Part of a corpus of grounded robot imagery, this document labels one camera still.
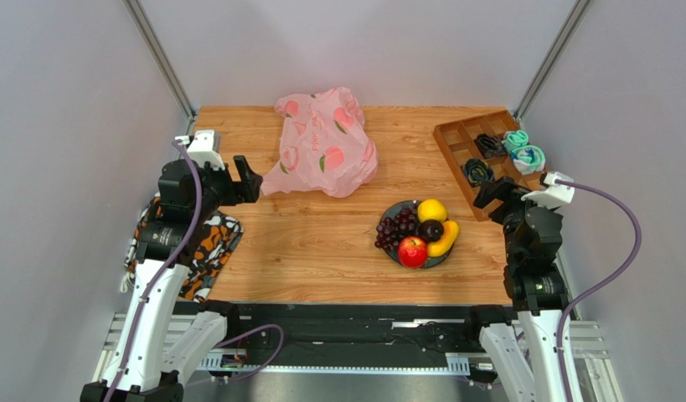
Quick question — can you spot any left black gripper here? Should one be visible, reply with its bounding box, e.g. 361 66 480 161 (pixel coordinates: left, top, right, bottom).
190 155 262 222

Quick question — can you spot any yellow orange mango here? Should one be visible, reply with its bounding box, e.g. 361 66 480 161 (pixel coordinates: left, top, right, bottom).
427 220 460 258

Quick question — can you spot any yellow lemon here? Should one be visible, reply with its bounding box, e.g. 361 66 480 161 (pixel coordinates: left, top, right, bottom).
416 198 448 223

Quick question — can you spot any pink peach plastic bag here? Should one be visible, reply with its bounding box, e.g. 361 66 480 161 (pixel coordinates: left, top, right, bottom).
260 87 379 198

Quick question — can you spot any dark purple plum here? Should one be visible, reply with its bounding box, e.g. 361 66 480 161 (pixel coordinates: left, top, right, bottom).
418 219 445 243

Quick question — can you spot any purple grape bunch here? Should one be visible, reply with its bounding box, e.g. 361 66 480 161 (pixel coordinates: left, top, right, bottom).
374 200 420 253

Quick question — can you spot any red apple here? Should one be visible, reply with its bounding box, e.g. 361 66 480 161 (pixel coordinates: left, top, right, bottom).
397 236 428 269

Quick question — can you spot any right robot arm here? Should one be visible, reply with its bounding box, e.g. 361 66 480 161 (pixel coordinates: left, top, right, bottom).
470 173 583 401

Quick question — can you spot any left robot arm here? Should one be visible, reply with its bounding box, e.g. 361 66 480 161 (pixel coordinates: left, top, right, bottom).
80 155 263 401

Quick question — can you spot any dark green patterned sock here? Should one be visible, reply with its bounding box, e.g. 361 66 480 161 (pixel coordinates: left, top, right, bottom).
461 158 495 188

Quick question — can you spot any white teal rolled sock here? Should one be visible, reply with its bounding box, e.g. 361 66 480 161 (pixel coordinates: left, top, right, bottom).
510 145 546 176

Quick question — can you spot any black rolled sock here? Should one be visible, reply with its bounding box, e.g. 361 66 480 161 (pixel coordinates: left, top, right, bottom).
473 133 508 160

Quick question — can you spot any wooden compartment tray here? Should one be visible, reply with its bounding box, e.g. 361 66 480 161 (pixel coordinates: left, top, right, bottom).
433 111 542 222

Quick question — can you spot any mint green rolled sock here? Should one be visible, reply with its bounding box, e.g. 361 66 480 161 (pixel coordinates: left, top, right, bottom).
503 130 529 153

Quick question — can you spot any orange black patterned cloth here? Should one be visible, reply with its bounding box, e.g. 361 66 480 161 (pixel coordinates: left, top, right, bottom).
120 193 245 302

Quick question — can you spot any dark round plate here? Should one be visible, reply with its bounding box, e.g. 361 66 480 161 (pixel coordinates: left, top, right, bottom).
382 199 453 269

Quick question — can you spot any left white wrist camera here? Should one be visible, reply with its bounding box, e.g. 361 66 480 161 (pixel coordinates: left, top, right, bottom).
174 129 226 171

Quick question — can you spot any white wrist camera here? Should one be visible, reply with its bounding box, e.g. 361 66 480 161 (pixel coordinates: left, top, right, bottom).
521 172 575 209
174 129 226 171

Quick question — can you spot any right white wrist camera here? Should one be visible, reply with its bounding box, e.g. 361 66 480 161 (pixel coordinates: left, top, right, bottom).
521 172 575 209

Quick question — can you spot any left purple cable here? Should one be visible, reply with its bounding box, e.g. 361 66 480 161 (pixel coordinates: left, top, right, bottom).
101 139 204 402

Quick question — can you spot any left aluminium frame post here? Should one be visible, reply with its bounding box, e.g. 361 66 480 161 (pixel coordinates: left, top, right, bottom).
123 0 197 123

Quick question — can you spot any aluminium frame post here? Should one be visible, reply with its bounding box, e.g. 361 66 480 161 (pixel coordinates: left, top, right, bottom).
123 0 197 123
513 0 593 124

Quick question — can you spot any right aluminium frame post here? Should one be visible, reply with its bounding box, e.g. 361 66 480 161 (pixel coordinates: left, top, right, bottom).
513 0 593 124

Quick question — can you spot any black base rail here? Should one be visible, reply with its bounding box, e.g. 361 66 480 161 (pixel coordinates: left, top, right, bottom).
173 301 516 375

